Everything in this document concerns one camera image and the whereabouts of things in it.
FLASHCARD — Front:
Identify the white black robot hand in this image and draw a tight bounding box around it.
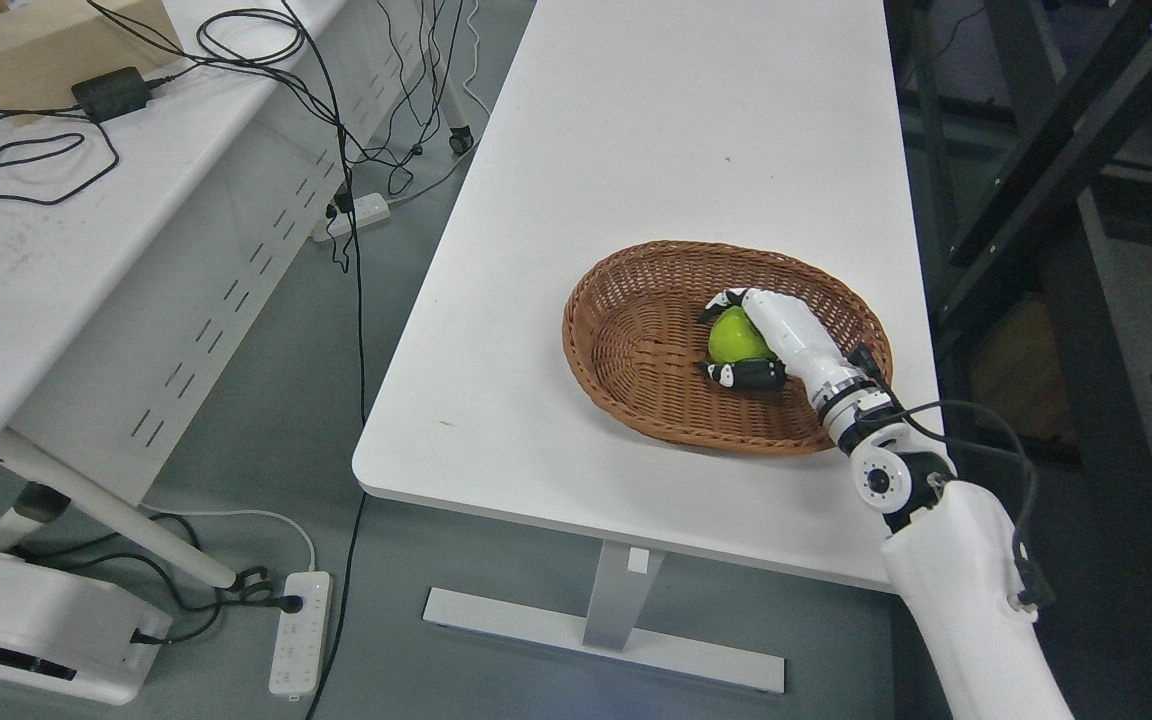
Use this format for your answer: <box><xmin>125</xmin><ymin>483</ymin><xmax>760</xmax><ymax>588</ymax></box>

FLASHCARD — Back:
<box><xmin>698</xmin><ymin>287</ymin><xmax>873</xmax><ymax>410</ymax></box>

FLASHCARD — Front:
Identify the green apple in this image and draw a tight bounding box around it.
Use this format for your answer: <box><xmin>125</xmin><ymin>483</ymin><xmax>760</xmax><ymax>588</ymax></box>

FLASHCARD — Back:
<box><xmin>707</xmin><ymin>306</ymin><xmax>776</xmax><ymax>364</ymax></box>

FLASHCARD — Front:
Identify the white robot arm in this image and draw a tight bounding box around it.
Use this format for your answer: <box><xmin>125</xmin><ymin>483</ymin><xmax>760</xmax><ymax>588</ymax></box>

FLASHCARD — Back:
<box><xmin>803</xmin><ymin>361</ymin><xmax>1073</xmax><ymax>719</ymax></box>

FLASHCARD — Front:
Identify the brown wicker basket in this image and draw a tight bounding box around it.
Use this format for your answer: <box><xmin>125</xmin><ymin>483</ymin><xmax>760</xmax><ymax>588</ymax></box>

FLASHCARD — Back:
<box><xmin>562</xmin><ymin>240</ymin><xmax>893</xmax><ymax>456</ymax></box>

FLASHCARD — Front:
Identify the white standing desk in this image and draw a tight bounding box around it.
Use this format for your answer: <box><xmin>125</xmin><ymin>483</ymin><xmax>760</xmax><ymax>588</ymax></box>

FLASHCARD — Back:
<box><xmin>353</xmin><ymin>1</ymin><xmax>937</xmax><ymax>694</ymax></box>

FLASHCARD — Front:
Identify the white power strip far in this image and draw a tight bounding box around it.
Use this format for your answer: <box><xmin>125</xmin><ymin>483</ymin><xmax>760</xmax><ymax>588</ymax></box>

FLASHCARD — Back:
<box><xmin>308</xmin><ymin>194</ymin><xmax>391</xmax><ymax>243</ymax></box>

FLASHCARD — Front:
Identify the white power strip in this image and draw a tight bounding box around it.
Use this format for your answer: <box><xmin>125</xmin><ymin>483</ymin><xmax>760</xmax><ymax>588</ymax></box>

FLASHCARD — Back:
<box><xmin>308</xmin><ymin>194</ymin><xmax>391</xmax><ymax>243</ymax></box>
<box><xmin>268</xmin><ymin>570</ymin><xmax>332</xmax><ymax>702</ymax></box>

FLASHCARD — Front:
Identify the white power strip near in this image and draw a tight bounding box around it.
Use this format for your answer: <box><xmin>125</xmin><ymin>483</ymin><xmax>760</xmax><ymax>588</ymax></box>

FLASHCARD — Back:
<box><xmin>268</xmin><ymin>570</ymin><xmax>332</xmax><ymax>702</ymax></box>

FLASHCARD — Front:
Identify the white perforated side desk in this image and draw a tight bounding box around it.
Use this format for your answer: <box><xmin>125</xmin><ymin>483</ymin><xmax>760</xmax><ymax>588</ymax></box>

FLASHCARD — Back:
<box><xmin>0</xmin><ymin>0</ymin><xmax>457</xmax><ymax>589</ymax></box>

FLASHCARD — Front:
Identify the black power adapter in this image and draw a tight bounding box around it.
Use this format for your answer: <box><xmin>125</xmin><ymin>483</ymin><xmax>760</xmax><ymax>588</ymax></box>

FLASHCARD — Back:
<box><xmin>70</xmin><ymin>67</ymin><xmax>152</xmax><ymax>123</ymax></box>

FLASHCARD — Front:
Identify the cardboard box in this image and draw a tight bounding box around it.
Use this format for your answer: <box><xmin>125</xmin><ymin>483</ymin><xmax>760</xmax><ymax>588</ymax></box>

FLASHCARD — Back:
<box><xmin>0</xmin><ymin>1</ymin><xmax>179</xmax><ymax>126</ymax></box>

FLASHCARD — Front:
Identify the white machine base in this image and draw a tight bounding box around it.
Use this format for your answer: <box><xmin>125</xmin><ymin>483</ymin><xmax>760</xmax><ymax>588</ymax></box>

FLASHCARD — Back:
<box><xmin>0</xmin><ymin>553</ymin><xmax>173</xmax><ymax>705</ymax></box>

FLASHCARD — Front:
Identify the black metal shelf frame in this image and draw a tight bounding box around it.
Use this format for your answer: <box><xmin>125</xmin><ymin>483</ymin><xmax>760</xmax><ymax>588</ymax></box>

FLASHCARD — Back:
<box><xmin>882</xmin><ymin>1</ymin><xmax>1152</xmax><ymax>719</ymax></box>

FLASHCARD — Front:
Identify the long black floor cable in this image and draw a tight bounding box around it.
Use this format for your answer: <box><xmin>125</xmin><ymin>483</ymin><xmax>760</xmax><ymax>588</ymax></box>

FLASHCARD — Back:
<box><xmin>86</xmin><ymin>0</ymin><xmax>369</xmax><ymax>720</ymax></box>

